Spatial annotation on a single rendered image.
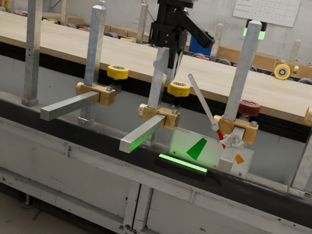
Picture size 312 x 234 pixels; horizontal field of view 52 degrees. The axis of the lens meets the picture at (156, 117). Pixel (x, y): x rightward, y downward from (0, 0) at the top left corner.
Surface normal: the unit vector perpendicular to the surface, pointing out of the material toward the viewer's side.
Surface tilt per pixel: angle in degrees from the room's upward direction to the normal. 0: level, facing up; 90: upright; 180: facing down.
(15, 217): 0
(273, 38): 90
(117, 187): 90
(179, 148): 90
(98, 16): 90
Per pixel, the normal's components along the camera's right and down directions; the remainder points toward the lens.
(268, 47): -0.46, 0.22
